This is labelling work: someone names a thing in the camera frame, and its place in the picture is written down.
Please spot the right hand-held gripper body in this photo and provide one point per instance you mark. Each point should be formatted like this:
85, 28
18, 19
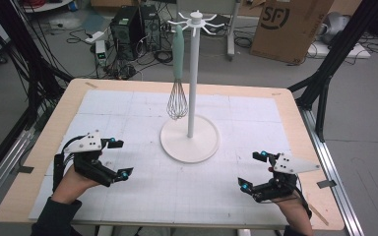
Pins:
288, 167

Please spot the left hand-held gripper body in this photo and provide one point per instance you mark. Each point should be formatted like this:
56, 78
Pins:
85, 144

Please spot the white hook stand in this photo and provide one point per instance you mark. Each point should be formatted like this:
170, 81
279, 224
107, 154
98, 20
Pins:
190, 147

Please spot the person's left hand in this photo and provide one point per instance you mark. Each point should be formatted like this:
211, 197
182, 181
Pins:
70, 185

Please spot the person's right hand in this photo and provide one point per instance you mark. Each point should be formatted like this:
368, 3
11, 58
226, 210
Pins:
293, 211

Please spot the white grid mat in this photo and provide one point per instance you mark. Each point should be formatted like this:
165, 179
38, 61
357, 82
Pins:
210, 196

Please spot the black tape piece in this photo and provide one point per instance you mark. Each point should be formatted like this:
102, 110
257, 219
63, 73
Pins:
26, 169
326, 184

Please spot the thin wooden stick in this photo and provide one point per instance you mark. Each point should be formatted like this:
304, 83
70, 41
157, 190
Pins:
319, 214

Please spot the white device with green display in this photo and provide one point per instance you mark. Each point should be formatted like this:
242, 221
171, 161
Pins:
100, 52

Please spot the white power strip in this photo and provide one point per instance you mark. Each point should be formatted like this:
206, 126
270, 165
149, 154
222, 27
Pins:
95, 37

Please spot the black computer tower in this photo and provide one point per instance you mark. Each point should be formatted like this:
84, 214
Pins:
126, 32
151, 28

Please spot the brown cardboard box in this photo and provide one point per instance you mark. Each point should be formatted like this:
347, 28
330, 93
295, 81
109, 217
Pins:
285, 36

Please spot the flat white board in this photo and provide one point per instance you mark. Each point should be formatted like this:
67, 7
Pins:
341, 50

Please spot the white metal stand pole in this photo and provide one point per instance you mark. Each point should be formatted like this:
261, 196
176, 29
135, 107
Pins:
233, 29

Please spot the grey bag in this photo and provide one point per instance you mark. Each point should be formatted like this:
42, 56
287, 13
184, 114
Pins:
334, 26

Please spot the aluminium frame rail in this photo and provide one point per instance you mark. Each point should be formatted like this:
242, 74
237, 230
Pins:
3, 170
334, 173

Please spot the black frame struts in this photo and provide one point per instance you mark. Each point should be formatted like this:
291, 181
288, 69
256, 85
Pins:
334, 55
29, 65

